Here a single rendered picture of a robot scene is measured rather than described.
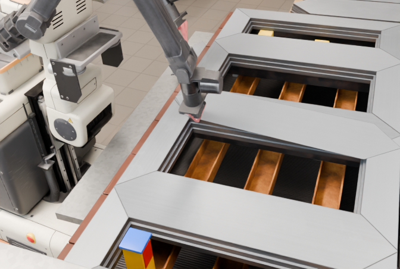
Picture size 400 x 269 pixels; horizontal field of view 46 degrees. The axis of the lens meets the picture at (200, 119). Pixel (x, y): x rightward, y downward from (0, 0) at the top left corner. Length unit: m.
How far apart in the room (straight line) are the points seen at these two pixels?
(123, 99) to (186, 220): 2.09
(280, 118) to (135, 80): 2.03
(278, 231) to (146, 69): 2.50
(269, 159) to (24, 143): 0.98
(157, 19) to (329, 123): 0.65
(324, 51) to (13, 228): 1.49
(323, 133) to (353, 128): 0.10
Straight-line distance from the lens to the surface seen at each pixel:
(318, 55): 1.90
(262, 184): 1.57
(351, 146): 1.46
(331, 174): 1.63
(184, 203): 1.27
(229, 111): 1.57
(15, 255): 1.01
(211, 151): 1.69
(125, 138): 1.79
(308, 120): 1.54
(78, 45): 1.68
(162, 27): 1.25
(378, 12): 2.33
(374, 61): 1.90
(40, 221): 2.15
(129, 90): 3.33
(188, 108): 1.45
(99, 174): 1.67
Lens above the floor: 1.79
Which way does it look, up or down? 37 degrees down
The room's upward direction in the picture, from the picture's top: 4 degrees counter-clockwise
